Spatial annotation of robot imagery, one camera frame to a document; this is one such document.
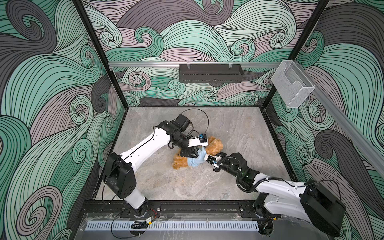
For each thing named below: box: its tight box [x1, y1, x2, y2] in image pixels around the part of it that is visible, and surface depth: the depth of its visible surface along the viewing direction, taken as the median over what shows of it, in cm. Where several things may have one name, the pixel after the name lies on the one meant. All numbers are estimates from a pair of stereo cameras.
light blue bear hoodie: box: [187, 146, 207, 167], surface depth 74 cm
